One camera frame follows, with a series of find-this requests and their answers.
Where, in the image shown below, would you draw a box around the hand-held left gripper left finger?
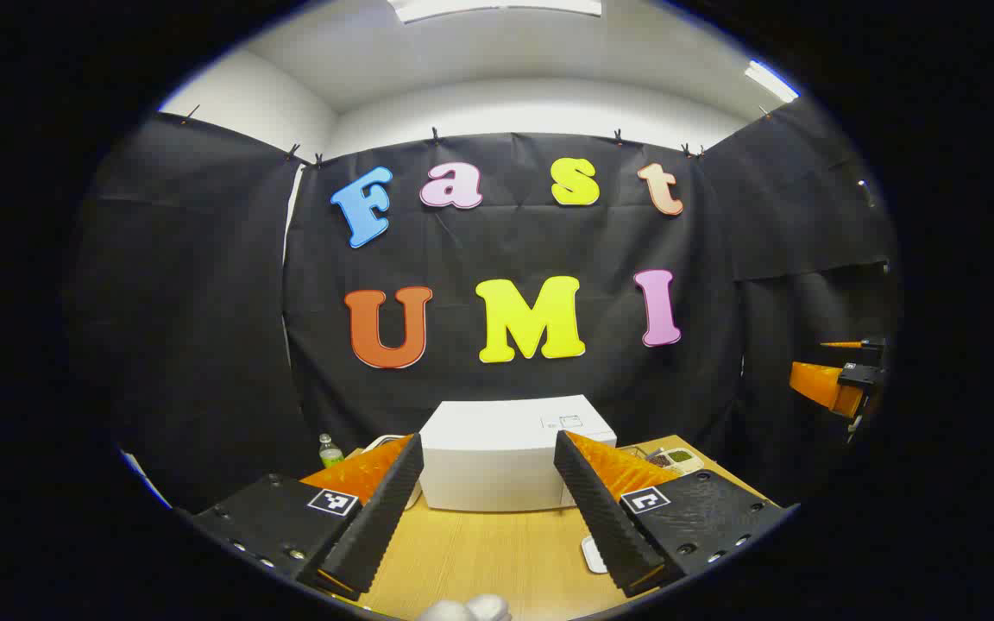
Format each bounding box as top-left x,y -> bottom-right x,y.
191,434 -> 425,602

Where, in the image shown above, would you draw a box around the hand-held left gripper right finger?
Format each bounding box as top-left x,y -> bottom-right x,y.
553,430 -> 787,599

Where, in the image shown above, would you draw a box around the white microwave oven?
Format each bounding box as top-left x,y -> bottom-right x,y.
418,395 -> 618,513

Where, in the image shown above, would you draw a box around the white divided seasoning tray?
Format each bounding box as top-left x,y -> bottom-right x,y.
626,446 -> 705,478

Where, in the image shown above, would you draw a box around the ceiling light panel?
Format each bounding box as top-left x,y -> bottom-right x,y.
389,0 -> 603,22
745,59 -> 800,103

